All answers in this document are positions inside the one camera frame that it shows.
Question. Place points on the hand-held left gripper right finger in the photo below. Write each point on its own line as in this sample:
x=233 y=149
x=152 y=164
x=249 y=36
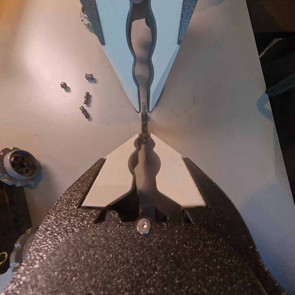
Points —
x=177 y=182

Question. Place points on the black short beam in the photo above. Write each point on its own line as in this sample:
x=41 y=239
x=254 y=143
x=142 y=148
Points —
x=144 y=129

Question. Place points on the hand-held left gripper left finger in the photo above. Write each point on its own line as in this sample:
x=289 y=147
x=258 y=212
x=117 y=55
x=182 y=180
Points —
x=110 y=182

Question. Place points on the yellow black toy brick vehicle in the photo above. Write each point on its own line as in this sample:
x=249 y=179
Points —
x=11 y=207

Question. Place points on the small black pin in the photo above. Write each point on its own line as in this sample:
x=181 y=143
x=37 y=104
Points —
x=84 y=111
x=86 y=97

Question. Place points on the grey desk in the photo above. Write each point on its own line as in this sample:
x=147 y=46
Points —
x=207 y=115

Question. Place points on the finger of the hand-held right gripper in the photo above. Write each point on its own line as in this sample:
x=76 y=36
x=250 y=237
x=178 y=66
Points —
x=168 y=34
x=115 y=34

